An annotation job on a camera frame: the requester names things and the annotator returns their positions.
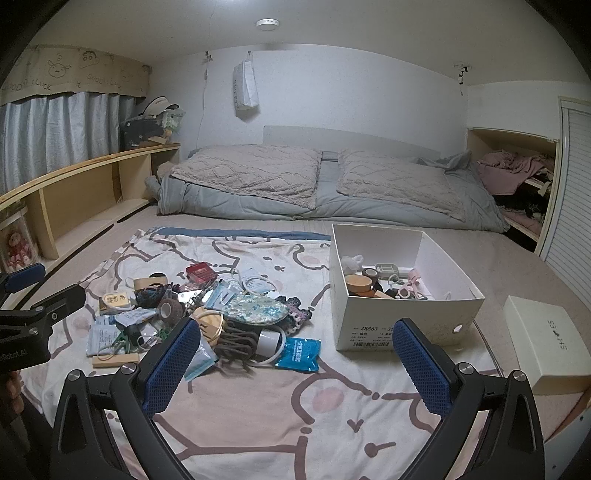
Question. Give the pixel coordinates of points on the hanging white bag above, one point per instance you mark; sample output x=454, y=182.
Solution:
x=245, y=85

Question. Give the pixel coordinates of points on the brown hair claw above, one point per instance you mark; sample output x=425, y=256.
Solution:
x=235, y=346

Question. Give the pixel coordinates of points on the round ceiling smoke detector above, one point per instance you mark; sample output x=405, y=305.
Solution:
x=268, y=24

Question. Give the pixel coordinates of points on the small red box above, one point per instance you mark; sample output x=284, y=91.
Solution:
x=201, y=272

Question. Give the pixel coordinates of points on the grey duvet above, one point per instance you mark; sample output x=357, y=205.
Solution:
x=231, y=205

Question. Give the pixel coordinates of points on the floral fabric pouch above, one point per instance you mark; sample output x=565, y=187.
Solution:
x=258, y=308

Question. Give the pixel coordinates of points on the wooden bedside shelf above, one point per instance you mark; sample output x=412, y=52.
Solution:
x=74, y=198

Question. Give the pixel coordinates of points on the round wooden holder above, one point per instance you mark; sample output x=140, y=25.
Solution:
x=358, y=284

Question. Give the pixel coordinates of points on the grey curtain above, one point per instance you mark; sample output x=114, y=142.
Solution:
x=55, y=134

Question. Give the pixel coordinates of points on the small yellow round case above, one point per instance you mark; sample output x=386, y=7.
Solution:
x=115, y=301

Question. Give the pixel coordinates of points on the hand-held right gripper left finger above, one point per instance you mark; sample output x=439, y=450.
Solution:
x=173, y=364

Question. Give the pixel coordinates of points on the grey green plastic case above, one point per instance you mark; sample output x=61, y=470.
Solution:
x=387, y=269

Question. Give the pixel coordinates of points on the pink hair clip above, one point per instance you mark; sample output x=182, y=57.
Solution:
x=413, y=275

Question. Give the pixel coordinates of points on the cream shoe box lid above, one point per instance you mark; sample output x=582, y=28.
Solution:
x=545, y=341

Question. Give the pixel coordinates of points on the dark knitted scrunchie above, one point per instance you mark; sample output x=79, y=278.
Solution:
x=150, y=297

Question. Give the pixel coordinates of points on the white shoe box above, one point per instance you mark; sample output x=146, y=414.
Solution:
x=369, y=323

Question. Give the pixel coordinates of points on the printed blanket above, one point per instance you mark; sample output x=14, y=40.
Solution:
x=277, y=415

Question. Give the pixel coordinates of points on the dark handbag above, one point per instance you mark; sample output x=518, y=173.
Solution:
x=138, y=131

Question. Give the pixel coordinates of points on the blue ice pack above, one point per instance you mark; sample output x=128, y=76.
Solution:
x=298, y=354

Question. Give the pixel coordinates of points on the white louvred door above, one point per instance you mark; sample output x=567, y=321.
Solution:
x=572, y=207

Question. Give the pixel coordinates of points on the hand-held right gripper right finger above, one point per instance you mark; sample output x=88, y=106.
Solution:
x=422, y=364

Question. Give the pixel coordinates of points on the pink scissors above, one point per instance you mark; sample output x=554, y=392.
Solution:
x=405, y=290

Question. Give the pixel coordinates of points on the green plush toy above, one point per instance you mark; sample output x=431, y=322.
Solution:
x=173, y=121

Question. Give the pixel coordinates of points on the framed doll picture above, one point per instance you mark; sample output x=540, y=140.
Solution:
x=16, y=249

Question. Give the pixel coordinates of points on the white brimmed hat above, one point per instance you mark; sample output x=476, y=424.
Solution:
x=154, y=108

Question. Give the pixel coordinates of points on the person's left hand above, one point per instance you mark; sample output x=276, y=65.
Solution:
x=11, y=392

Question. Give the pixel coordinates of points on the kraft paper tape roll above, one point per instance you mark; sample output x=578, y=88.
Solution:
x=150, y=281

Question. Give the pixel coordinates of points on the dark clothes pile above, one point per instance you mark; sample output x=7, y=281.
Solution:
x=526, y=201

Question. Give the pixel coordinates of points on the long wooden block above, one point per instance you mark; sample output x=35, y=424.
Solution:
x=115, y=360

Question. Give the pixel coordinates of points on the pink and black crochet piece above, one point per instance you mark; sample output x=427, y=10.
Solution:
x=295, y=314

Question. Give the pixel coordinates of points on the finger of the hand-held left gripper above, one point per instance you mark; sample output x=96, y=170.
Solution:
x=25, y=276
x=60, y=300

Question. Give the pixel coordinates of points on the light blue sachet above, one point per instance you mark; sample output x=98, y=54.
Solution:
x=202, y=362

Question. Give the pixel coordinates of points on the clear packet of white rings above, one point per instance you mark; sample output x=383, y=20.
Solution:
x=255, y=280

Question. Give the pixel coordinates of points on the beige quilted pillow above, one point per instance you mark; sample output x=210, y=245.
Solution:
x=244, y=175
x=392, y=182

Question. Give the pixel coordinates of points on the dark brown tape roll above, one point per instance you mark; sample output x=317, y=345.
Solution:
x=171, y=309

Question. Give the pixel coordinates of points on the blue striped packet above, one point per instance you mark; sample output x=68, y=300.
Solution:
x=221, y=295

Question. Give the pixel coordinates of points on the pink clothes pile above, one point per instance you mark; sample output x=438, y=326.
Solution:
x=503, y=170

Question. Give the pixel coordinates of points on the white crumpled tissue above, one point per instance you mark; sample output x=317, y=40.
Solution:
x=352, y=263

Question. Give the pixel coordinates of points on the beige cartoon curtain valance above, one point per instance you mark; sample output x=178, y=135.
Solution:
x=69, y=74

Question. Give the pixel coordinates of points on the white sachet packet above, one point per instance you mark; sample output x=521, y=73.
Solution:
x=102, y=337

